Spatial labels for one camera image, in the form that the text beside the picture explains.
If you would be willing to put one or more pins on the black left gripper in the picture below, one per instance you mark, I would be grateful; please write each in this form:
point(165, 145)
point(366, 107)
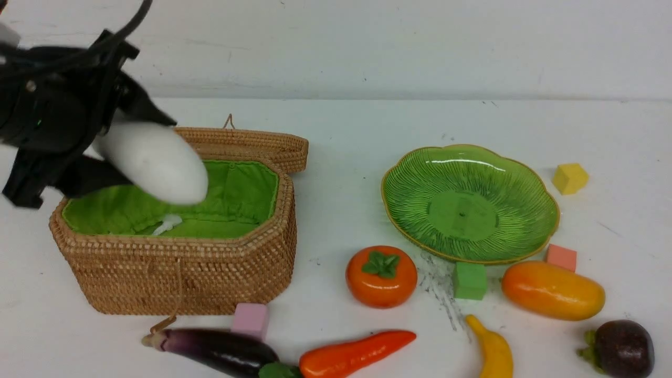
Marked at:
point(45, 116)

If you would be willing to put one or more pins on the white toy radish green leaves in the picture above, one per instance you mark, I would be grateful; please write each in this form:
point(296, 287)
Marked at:
point(157, 160)

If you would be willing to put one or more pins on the purple toy eggplant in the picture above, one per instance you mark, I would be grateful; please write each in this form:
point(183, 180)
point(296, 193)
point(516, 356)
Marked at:
point(234, 354)

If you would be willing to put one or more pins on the orange toy carrot green leaves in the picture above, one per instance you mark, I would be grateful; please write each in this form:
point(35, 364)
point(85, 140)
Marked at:
point(343, 359)

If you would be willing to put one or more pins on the orange toy persimmon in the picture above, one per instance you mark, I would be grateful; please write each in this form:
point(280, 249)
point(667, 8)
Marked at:
point(382, 277)

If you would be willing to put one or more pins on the yellow toy banana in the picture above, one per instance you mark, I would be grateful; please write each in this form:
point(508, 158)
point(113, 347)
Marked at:
point(497, 358)

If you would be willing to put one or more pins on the orange yellow toy mango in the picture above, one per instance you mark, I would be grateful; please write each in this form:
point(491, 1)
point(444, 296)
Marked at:
point(552, 291)

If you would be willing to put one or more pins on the dark purple toy mangosteen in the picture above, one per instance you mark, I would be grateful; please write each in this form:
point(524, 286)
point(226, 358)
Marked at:
point(619, 348)

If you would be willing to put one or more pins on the woven wicker basket green lining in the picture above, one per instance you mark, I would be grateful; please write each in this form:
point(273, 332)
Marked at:
point(133, 255)

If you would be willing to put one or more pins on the woven wicker basket lid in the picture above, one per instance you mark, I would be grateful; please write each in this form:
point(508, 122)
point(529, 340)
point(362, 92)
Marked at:
point(287, 151)

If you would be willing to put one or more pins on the light pink foam cube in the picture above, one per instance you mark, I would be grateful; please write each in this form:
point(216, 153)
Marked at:
point(251, 319)

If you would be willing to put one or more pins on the green leaf-shaped glass plate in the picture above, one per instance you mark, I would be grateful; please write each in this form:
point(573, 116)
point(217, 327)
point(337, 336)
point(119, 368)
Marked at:
point(466, 203)

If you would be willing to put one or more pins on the green foam cube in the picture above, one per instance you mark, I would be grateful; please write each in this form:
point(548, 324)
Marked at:
point(469, 281)

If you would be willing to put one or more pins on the yellow foam cube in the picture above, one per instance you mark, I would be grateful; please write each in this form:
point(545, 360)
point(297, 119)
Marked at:
point(570, 178)

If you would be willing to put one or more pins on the salmon pink foam cube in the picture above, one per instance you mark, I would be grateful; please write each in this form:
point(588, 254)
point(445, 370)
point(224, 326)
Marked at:
point(561, 257)

